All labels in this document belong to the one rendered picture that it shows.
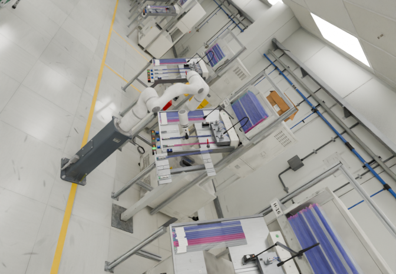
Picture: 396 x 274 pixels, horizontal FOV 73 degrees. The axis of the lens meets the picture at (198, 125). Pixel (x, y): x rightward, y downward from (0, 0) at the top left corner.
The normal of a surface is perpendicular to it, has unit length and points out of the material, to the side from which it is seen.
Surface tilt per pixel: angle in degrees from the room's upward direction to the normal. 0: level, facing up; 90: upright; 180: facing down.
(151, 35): 90
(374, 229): 90
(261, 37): 90
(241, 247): 45
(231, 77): 90
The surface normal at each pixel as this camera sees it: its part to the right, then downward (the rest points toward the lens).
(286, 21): 0.18, 0.60
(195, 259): 0.07, -0.80
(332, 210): -0.65, -0.53
